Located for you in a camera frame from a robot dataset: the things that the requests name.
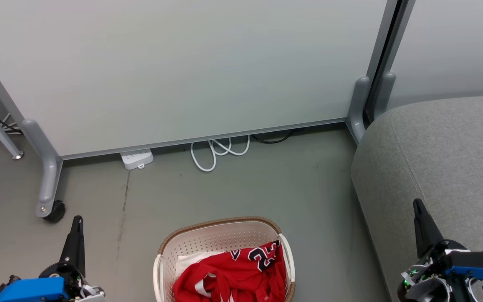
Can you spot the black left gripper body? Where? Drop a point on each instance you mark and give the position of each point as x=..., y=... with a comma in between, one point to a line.
x=71, y=279

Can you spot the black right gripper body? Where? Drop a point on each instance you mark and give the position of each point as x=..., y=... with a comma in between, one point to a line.
x=428, y=281

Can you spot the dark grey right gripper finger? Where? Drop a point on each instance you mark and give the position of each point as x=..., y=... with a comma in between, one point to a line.
x=425, y=230

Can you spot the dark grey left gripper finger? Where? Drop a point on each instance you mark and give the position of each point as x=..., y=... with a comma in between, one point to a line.
x=76, y=247

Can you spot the red basketball jersey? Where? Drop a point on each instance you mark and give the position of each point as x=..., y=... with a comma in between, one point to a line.
x=233, y=277

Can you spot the grey fabric sofa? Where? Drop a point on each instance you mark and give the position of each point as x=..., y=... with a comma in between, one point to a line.
x=442, y=159

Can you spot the black caster wheel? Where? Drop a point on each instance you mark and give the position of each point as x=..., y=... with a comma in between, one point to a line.
x=57, y=213

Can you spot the grey partition leg with caster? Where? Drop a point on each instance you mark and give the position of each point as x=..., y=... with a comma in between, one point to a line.
x=48, y=176

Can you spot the white power strip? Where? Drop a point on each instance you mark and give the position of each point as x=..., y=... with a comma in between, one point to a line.
x=136, y=158

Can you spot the white cloth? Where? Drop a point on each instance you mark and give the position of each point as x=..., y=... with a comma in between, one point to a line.
x=191, y=260

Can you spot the grey partition foot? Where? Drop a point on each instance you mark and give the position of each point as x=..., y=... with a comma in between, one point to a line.
x=357, y=109
x=386, y=94

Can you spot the white perforated laundry basket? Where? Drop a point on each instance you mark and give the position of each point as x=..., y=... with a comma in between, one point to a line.
x=216, y=239

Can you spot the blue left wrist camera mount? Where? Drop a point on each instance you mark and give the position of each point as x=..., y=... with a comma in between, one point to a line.
x=32, y=290

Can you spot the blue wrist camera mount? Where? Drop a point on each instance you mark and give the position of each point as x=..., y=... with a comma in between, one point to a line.
x=480, y=268
x=32, y=290

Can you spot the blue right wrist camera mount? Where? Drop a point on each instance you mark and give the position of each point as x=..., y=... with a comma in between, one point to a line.
x=480, y=268

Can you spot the grey partition bottom rail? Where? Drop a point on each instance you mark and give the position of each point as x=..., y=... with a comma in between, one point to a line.
x=203, y=138

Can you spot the grey partition upright post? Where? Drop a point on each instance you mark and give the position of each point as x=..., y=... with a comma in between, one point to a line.
x=382, y=42

